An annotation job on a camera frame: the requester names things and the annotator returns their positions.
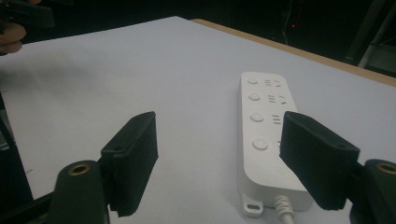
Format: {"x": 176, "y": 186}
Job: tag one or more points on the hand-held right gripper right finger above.
{"x": 314, "y": 155}

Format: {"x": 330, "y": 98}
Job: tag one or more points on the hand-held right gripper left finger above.
{"x": 134, "y": 161}

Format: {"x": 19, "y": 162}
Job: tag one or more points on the white power strip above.
{"x": 264, "y": 130}

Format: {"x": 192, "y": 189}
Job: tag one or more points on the metal stand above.
{"x": 373, "y": 34}

